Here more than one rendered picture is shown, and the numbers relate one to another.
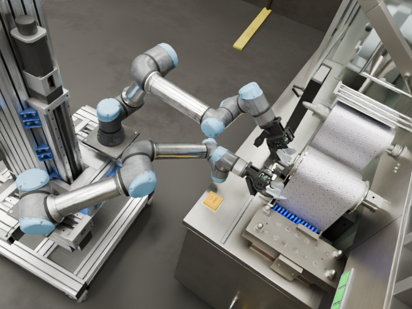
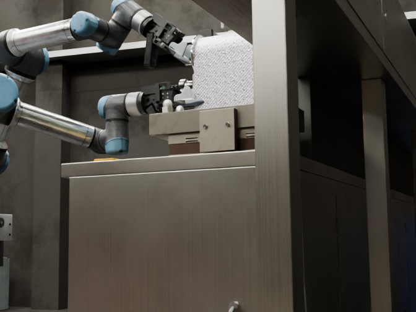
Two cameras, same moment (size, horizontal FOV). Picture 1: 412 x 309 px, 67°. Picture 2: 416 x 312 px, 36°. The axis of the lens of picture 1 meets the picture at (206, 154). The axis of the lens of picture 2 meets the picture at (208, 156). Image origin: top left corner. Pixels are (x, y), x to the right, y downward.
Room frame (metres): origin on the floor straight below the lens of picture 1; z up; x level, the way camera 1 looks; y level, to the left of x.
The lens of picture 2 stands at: (-1.16, -0.52, 0.69)
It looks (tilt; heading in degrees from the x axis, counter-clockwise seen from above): 7 degrees up; 4
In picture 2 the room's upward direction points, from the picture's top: 1 degrees counter-clockwise
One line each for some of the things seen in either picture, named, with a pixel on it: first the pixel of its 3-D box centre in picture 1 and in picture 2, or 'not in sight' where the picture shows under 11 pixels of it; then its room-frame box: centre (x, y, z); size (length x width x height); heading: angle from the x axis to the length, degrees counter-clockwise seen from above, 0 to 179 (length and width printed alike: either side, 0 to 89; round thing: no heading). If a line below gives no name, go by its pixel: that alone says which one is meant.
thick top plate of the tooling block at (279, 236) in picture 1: (293, 245); (226, 122); (0.60, -0.45, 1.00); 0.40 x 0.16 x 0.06; 69
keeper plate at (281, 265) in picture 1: (285, 268); (217, 130); (0.51, -0.43, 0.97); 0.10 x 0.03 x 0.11; 69
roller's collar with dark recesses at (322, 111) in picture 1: (321, 112); not in sight; (1.07, -0.43, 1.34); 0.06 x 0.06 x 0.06; 69
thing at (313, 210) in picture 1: (306, 207); (229, 93); (0.73, -0.46, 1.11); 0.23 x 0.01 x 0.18; 69
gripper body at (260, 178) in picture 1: (257, 176); (160, 99); (0.81, -0.24, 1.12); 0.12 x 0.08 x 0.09; 69
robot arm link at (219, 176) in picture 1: (219, 168); (115, 137); (0.88, -0.08, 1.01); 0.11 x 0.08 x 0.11; 32
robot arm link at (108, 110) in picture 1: (110, 114); not in sight; (1.06, 0.53, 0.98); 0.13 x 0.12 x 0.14; 156
